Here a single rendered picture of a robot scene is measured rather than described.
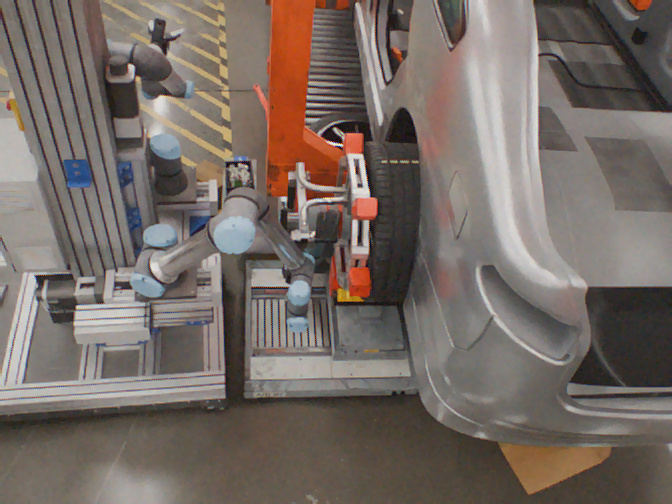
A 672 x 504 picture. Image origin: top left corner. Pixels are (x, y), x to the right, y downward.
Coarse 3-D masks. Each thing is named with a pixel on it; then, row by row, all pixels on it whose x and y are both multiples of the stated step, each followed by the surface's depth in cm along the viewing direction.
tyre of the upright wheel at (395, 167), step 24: (384, 144) 247; (408, 144) 250; (384, 168) 233; (408, 168) 234; (384, 192) 228; (408, 192) 229; (384, 216) 226; (408, 216) 228; (384, 240) 228; (408, 240) 228; (384, 264) 231; (408, 264) 232; (384, 288) 241
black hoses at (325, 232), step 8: (320, 216) 232; (328, 216) 232; (336, 216) 233; (320, 224) 231; (328, 224) 231; (336, 224) 232; (320, 232) 232; (328, 232) 232; (320, 240) 232; (328, 240) 233; (336, 240) 233
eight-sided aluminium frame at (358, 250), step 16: (352, 160) 242; (352, 176) 236; (352, 192) 231; (368, 192) 231; (352, 208) 232; (352, 224) 231; (368, 224) 232; (352, 240) 231; (336, 256) 276; (352, 256) 233; (336, 272) 274
